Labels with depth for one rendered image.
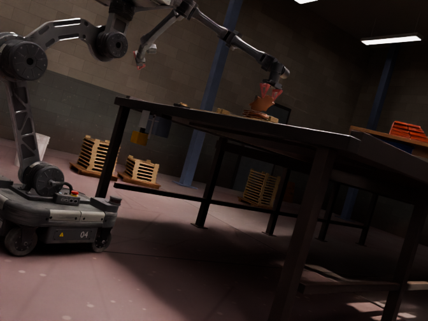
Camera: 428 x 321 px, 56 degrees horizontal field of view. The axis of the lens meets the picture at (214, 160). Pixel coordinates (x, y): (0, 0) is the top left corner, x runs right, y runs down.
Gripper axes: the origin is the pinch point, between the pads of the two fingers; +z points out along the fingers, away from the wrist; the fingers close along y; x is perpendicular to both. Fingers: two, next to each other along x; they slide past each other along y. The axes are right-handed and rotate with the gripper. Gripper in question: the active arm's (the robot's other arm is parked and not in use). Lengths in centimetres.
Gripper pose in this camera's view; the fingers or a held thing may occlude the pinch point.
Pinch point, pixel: (267, 98)
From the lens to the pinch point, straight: 224.7
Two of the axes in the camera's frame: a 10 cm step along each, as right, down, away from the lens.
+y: 7.9, 2.1, 5.8
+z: -2.8, 9.6, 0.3
